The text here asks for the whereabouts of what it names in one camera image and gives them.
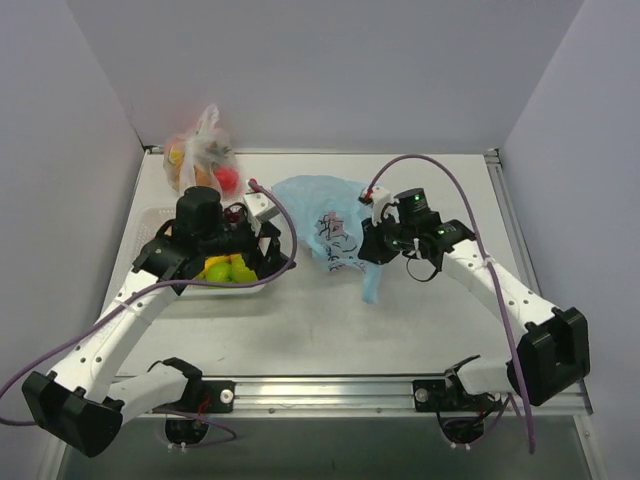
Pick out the green apple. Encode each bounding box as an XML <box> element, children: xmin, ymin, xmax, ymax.
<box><xmin>204</xmin><ymin>262</ymin><xmax>232</xmax><ymax>283</ymax></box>

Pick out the green pear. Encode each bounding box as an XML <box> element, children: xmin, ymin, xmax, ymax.
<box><xmin>230</xmin><ymin>255</ymin><xmax>258</xmax><ymax>284</ymax></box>

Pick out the light blue plastic bag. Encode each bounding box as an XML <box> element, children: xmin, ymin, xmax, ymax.
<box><xmin>272</xmin><ymin>175</ymin><xmax>382</xmax><ymax>304</ymax></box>

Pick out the yellow banana bunch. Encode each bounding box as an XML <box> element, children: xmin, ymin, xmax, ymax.
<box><xmin>196</xmin><ymin>254</ymin><xmax>238</xmax><ymax>280</ymax></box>

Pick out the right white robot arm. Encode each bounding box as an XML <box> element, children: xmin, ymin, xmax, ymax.
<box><xmin>358</xmin><ymin>186</ymin><xmax>591</xmax><ymax>409</ymax></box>

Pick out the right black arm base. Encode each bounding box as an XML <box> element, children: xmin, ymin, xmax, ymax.
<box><xmin>412</xmin><ymin>378</ymin><xmax>502</xmax><ymax>414</ymax></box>

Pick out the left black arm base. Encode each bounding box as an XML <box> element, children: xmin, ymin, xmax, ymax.
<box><xmin>162</xmin><ymin>379</ymin><xmax>236</xmax><ymax>414</ymax></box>

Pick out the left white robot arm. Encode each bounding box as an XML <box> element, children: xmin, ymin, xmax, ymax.
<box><xmin>21</xmin><ymin>182</ymin><xmax>295</xmax><ymax>458</ymax></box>

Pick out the clear bag of fruits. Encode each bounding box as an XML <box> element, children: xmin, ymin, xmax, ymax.
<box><xmin>163</xmin><ymin>104</ymin><xmax>241</xmax><ymax>200</ymax></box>

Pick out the white plastic basket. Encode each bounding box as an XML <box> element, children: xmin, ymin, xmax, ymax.
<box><xmin>129</xmin><ymin>205</ymin><xmax>265</xmax><ymax>300</ymax></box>

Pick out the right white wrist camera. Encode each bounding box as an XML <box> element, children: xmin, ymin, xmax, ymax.
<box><xmin>358</xmin><ymin>186</ymin><xmax>398</xmax><ymax>226</ymax></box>

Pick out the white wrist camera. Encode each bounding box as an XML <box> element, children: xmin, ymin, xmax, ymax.
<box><xmin>242</xmin><ymin>182</ymin><xmax>278</xmax><ymax>223</ymax></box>
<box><xmin>358</xmin><ymin>186</ymin><xmax>398</xmax><ymax>226</ymax></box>

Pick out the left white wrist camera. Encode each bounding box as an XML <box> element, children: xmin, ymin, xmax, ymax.
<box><xmin>242</xmin><ymin>182</ymin><xmax>278</xmax><ymax>223</ymax></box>

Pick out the aluminium front rail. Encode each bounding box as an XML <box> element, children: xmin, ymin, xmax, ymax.
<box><xmin>154</xmin><ymin>377</ymin><xmax>594</xmax><ymax>416</ymax></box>

